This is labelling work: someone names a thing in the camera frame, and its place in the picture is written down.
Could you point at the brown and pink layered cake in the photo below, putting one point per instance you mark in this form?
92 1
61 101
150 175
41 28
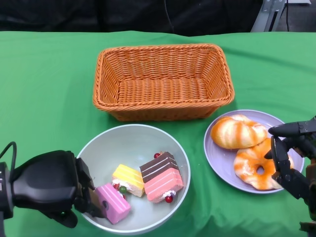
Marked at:
163 177

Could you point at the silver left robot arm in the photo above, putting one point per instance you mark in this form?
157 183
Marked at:
5 192

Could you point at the grey metal stand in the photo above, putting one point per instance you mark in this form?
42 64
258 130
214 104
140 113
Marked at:
265 17

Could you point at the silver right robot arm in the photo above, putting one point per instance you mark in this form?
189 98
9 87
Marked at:
308 228

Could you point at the grey-green bowl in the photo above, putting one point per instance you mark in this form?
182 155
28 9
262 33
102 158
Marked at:
128 143

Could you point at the black backdrop cloth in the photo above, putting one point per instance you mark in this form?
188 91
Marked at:
74 14

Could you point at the orange wicker basket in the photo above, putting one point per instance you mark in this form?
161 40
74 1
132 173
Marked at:
163 93

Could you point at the magenta layered cake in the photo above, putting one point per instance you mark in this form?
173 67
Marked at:
116 205

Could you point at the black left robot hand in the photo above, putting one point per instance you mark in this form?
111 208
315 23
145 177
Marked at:
44 182

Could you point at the small orange-striped bread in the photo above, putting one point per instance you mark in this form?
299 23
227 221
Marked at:
247 165

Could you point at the yellow layered cake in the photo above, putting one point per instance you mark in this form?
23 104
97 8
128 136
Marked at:
128 176

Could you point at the lavender plate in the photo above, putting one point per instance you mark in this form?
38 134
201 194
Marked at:
219 158

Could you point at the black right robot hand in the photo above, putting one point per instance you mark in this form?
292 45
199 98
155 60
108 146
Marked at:
298 182

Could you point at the green tablecloth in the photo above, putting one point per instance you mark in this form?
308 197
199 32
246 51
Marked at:
271 74

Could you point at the large orange-striped bread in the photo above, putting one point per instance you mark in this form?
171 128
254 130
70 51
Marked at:
234 133

